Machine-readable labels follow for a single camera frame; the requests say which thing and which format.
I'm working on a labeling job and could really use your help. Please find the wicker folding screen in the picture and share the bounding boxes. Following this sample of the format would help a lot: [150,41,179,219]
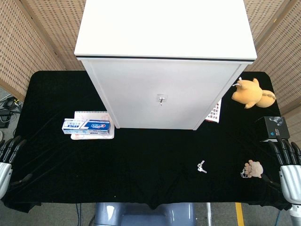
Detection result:
[243,0,301,142]
[0,0,87,101]

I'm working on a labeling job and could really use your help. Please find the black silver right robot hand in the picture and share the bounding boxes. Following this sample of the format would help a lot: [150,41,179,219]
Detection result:
[262,138,301,204]

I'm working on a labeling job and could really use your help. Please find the black hanging cable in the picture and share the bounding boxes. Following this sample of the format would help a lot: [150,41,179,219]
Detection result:
[75,203,82,226]

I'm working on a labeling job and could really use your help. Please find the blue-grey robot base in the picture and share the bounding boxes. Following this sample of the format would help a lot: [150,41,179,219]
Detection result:
[93,202,196,226]

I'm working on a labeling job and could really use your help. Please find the black product box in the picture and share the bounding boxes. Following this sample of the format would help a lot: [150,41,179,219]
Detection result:
[255,116,291,143]

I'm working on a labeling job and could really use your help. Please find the bundle of floor cables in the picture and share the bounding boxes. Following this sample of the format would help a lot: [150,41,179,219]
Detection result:
[0,93,24,129]

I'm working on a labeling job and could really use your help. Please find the small beige plush keychain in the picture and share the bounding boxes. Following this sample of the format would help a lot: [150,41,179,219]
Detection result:
[240,160,264,179]

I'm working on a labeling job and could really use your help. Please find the yellow plush toy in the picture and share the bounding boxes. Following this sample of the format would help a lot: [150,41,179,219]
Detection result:
[230,76,276,109]

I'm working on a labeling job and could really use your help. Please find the white cabinet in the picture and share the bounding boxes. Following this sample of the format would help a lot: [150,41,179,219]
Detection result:
[73,0,257,131]

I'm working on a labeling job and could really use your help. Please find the blue white toothpaste box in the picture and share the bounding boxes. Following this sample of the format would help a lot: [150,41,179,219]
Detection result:
[62,118,111,135]

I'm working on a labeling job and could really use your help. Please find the small silver keys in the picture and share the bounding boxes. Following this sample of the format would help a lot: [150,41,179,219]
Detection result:
[197,160,208,174]

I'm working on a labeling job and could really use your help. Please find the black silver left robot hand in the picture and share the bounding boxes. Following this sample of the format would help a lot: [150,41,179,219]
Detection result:
[0,135,33,201]

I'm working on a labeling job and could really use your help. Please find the black velvet tablecloth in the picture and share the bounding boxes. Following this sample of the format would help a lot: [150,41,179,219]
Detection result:
[1,70,294,212]

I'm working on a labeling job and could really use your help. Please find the white table leg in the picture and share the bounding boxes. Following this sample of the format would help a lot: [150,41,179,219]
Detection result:
[206,202,213,226]

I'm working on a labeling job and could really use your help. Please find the white spiral notebook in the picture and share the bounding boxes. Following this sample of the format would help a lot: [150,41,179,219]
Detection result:
[70,110,115,140]

